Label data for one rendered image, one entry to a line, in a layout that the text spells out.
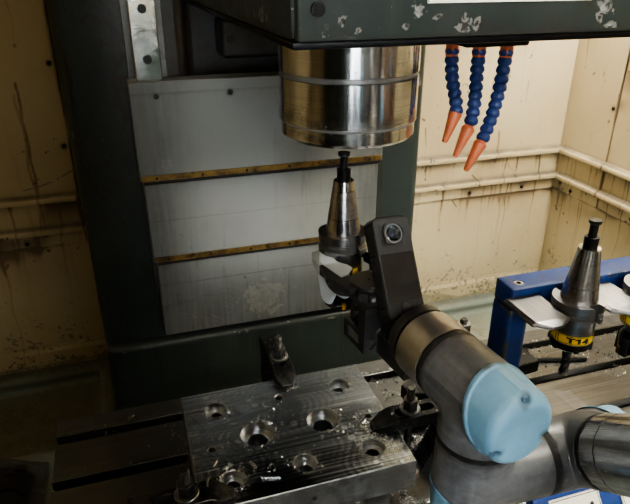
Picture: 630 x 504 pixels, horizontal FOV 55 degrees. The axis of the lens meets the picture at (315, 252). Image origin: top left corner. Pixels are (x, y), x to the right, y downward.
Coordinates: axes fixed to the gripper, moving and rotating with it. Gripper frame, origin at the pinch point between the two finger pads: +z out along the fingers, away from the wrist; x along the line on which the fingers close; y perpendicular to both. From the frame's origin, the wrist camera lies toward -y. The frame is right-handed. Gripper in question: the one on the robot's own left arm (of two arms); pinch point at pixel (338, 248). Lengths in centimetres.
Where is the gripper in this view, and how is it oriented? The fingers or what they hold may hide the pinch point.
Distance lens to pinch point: 79.6
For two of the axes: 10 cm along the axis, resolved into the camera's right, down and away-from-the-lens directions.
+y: -0.1, 9.0, 4.3
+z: -4.2, -3.9, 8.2
